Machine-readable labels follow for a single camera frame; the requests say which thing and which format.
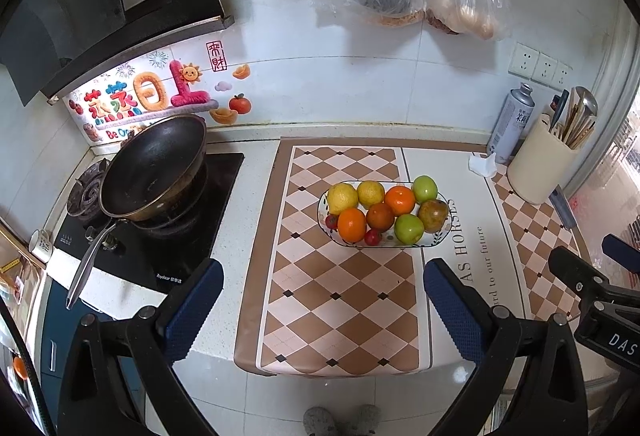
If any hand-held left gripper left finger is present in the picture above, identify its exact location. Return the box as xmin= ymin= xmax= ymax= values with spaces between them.
xmin=56 ymin=257 xmax=226 ymax=436

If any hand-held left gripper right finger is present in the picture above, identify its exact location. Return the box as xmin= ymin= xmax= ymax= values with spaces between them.
xmin=422 ymin=257 xmax=590 ymax=436

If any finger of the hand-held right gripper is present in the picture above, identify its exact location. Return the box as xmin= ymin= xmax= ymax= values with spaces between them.
xmin=601 ymin=233 xmax=640 ymax=274
xmin=547 ymin=245 xmax=640 ymax=312

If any floral ceramic plate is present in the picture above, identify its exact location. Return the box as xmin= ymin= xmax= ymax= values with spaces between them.
xmin=317 ymin=180 xmax=456 ymax=248

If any green apple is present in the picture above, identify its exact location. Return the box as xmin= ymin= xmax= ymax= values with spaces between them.
xmin=394 ymin=213 xmax=426 ymax=245
xmin=411 ymin=175 xmax=439 ymax=204

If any bright orange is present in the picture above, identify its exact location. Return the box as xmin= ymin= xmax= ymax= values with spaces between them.
xmin=337 ymin=207 xmax=368 ymax=242
xmin=385 ymin=185 xmax=417 ymax=217

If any yellow citrus fruit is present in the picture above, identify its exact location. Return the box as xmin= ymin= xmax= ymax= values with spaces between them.
xmin=326 ymin=183 xmax=360 ymax=215
xmin=356 ymin=179 xmax=386 ymax=209

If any grey knife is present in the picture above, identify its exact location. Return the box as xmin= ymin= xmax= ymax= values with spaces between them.
xmin=548 ymin=186 xmax=581 ymax=237

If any black glass gas stove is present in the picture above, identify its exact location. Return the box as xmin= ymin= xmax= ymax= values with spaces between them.
xmin=52 ymin=152 xmax=246 ymax=294

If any brown pear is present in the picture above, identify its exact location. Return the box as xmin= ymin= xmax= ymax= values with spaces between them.
xmin=417 ymin=199 xmax=449 ymax=233

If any checkered brown table mat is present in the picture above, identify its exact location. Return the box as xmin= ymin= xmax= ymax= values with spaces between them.
xmin=234 ymin=136 xmax=593 ymax=377

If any cream utensil holder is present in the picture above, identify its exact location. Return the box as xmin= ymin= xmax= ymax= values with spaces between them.
xmin=506 ymin=116 xmax=583 ymax=206

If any dark red-orange orange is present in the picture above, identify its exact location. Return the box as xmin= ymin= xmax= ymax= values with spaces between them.
xmin=366 ymin=202 xmax=397 ymax=232

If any bundle of wooden chopsticks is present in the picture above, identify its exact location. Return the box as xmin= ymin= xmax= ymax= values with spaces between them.
xmin=560 ymin=104 xmax=597 ymax=150

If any crumpled white tissue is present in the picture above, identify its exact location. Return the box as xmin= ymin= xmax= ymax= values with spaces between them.
xmin=468 ymin=152 xmax=498 ymax=178

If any grey slipper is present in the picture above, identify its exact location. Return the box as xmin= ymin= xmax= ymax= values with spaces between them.
xmin=342 ymin=405 xmax=382 ymax=436
xmin=303 ymin=407 xmax=346 ymax=436

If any blue cabinet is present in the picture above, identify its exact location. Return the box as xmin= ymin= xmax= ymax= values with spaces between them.
xmin=40 ymin=276 xmax=151 ymax=427

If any black wok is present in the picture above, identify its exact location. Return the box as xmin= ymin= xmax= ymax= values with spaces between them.
xmin=65 ymin=115 xmax=208 ymax=310

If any metal spoon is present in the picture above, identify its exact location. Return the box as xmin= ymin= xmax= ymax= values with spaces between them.
xmin=570 ymin=85 xmax=599 ymax=137

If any grey spray can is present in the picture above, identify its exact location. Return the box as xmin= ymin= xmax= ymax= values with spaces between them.
xmin=487 ymin=83 xmax=536 ymax=165

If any metal stove burner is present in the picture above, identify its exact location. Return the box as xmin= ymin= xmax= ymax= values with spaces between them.
xmin=67 ymin=161 xmax=113 ymax=219

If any white cup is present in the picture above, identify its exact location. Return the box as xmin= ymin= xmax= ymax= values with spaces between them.
xmin=28 ymin=229 xmax=55 ymax=264

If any black-handled knife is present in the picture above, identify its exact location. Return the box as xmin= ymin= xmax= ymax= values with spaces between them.
xmin=548 ymin=89 xmax=571 ymax=134

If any colourful wall sticker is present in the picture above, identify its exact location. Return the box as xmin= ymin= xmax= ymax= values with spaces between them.
xmin=62 ymin=41 xmax=253 ymax=144

